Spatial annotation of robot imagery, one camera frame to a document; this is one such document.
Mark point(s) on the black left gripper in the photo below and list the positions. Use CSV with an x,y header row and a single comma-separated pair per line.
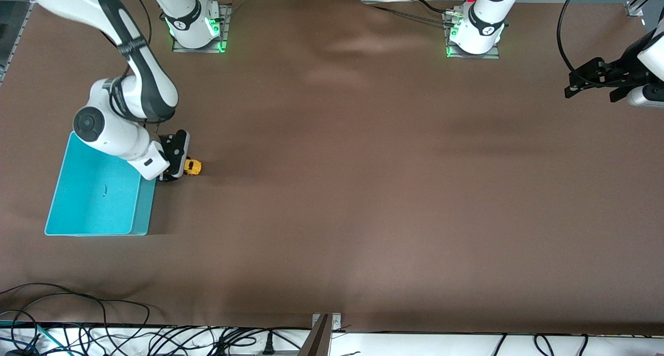
x,y
626,68

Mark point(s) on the yellow beetle toy car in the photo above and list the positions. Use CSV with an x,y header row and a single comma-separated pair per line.
x,y
193,166

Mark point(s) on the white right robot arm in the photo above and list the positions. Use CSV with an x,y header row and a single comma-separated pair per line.
x,y
140,65

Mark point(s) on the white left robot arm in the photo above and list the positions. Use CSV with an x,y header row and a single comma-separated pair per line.
x,y
485,24

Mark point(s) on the turquoise plastic bin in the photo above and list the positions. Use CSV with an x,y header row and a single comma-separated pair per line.
x,y
93,210

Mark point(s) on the brown table cloth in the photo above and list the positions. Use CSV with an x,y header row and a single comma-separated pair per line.
x,y
332,190

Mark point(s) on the black power plug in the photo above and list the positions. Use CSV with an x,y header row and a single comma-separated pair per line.
x,y
268,345

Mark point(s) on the grey power strip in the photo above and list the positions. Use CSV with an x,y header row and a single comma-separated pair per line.
x,y
280,353

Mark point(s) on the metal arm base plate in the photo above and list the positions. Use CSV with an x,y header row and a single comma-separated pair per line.
x,y
474,56
226,18

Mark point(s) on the aluminium frame rail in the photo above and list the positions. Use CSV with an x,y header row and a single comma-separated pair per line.
x,y
13,29

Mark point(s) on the small metal bracket plate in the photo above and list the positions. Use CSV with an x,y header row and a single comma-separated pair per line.
x,y
336,322

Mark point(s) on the grey metal post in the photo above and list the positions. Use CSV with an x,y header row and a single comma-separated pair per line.
x,y
319,340

